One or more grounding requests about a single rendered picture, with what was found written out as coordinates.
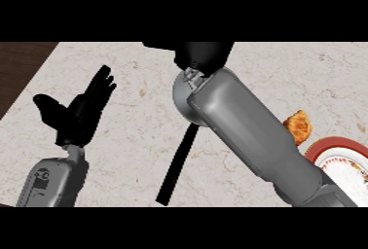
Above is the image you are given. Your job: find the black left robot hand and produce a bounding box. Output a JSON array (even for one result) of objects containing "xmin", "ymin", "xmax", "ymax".
[{"xmin": 31, "ymin": 64, "xmax": 118, "ymax": 148}]

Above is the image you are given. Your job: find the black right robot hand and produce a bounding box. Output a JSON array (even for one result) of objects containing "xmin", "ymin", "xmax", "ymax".
[{"xmin": 140, "ymin": 41, "xmax": 236, "ymax": 79}]

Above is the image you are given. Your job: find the orange cupcake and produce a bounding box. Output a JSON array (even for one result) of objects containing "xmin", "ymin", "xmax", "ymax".
[{"xmin": 282, "ymin": 109, "xmax": 313, "ymax": 147}]

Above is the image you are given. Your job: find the white plate with red rim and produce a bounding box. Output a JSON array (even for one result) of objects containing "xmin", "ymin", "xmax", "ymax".
[{"xmin": 303, "ymin": 136, "xmax": 368, "ymax": 208}]

